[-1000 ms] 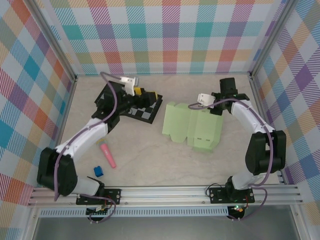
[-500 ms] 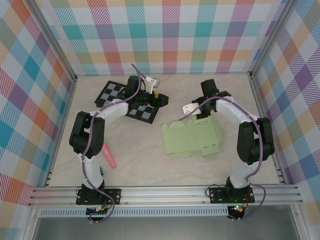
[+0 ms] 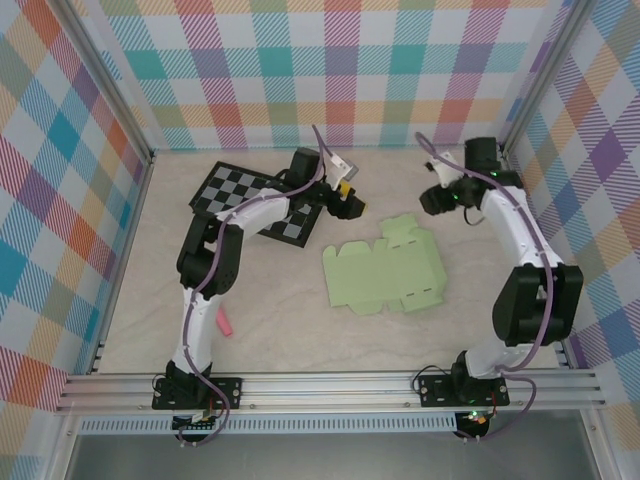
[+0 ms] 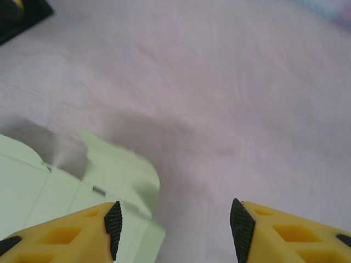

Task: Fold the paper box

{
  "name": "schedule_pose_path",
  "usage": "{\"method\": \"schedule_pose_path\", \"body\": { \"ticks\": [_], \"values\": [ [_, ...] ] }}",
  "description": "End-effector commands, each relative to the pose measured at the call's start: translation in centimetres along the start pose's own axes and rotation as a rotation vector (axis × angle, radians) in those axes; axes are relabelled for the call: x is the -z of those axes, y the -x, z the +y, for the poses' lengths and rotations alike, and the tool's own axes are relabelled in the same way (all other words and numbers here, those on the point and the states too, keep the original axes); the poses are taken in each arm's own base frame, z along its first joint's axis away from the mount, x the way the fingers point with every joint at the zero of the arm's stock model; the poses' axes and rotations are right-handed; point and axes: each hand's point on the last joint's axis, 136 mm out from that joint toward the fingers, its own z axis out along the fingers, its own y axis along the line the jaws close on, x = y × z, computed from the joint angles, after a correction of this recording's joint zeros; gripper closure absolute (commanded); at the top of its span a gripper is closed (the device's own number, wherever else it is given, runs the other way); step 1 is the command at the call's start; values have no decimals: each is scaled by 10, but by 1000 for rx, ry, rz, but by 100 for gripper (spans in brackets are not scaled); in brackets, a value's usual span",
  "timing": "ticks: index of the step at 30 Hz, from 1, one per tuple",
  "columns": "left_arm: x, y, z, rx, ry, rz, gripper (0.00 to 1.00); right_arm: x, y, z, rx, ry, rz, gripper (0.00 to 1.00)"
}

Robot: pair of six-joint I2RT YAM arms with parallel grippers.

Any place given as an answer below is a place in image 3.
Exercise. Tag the light green paper box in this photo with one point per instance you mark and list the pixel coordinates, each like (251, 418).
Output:
(380, 270)

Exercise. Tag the black and grey chessboard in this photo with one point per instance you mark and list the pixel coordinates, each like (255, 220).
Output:
(235, 185)

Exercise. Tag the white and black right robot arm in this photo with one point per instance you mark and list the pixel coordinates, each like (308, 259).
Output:
(515, 310)

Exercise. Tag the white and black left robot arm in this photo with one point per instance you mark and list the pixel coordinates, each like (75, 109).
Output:
(202, 330)

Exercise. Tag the pink marker pen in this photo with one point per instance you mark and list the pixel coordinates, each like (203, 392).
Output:
(226, 325)

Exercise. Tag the small electronics board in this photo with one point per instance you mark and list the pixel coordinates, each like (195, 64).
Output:
(475, 419)
(197, 422)

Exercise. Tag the aluminium frame post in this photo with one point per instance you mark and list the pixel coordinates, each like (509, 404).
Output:
(544, 75)
(115, 85)

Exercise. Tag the aluminium frame cross rail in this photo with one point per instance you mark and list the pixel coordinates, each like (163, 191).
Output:
(325, 390)

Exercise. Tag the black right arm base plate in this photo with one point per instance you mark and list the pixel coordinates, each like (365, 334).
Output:
(435, 390)

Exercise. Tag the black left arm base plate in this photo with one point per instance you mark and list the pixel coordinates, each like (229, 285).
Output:
(230, 390)

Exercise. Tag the aluminium frame side rail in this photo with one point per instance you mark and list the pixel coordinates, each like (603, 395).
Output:
(101, 355)
(559, 345)

